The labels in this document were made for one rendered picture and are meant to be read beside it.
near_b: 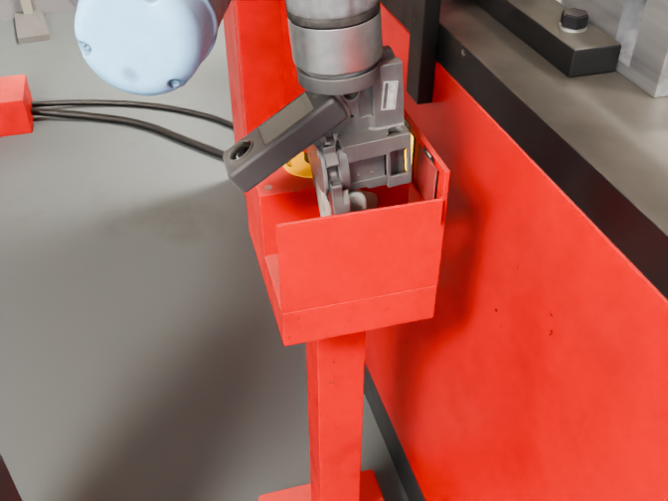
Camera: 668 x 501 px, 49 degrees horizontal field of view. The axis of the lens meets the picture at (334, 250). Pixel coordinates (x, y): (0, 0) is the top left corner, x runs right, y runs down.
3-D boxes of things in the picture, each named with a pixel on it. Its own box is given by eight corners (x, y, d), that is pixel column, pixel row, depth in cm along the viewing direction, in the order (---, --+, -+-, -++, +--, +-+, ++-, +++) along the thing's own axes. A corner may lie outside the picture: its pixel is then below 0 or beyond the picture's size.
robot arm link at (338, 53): (298, 37, 55) (276, 0, 61) (305, 92, 58) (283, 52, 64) (394, 19, 56) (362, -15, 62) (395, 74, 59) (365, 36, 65)
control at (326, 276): (249, 231, 88) (237, 93, 77) (375, 211, 91) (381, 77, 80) (283, 347, 73) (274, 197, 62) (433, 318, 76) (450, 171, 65)
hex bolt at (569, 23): (553, 24, 75) (556, 8, 74) (577, 21, 76) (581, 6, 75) (567, 34, 73) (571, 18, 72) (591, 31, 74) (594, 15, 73)
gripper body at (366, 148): (413, 190, 67) (411, 68, 59) (322, 211, 65) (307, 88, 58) (386, 149, 73) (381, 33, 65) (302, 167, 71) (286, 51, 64)
